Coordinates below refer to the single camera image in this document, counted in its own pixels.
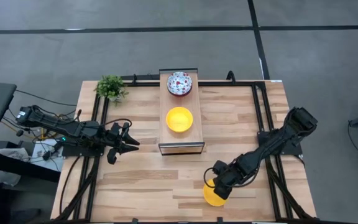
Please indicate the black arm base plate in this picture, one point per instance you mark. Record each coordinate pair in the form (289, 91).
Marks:
(73, 151)
(295, 151)

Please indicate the yellow mini bowl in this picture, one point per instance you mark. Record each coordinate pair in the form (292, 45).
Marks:
(179, 119)
(210, 197)

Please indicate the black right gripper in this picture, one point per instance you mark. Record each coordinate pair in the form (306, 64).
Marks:
(228, 175)

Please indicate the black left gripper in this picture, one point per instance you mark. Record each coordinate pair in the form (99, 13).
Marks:
(115, 140)

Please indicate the white paper box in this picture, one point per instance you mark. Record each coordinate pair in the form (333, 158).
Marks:
(47, 152)

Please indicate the red floral patterned bowl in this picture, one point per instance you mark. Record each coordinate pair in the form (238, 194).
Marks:
(179, 83)

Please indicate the white plastic bag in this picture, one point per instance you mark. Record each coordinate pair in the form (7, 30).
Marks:
(6, 168)

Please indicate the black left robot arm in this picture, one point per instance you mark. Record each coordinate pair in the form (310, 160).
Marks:
(57, 124)

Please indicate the black aluminium rig frame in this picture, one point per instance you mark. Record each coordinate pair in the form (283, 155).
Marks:
(228, 83)

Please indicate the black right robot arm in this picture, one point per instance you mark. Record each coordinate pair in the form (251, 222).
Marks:
(272, 144)

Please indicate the small green potted plant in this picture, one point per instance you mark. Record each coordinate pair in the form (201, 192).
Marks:
(111, 87)

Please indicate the black frame wooden shelf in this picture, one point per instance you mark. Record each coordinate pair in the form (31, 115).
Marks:
(181, 101)

